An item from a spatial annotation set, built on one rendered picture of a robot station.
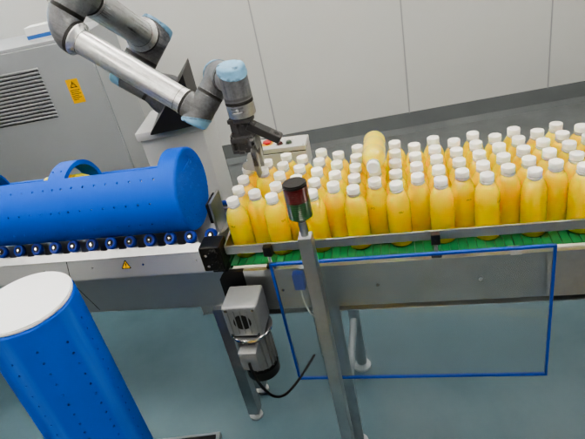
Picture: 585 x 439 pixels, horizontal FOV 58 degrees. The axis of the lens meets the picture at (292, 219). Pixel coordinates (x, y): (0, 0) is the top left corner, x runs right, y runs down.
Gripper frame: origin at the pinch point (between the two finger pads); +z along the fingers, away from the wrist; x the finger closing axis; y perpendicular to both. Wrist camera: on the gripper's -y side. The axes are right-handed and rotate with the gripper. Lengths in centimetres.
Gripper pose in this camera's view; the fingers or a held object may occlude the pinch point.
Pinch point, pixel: (262, 170)
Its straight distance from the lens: 180.6
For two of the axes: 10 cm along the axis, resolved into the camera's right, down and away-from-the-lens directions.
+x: -1.4, 5.3, -8.3
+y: -9.7, 0.8, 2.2
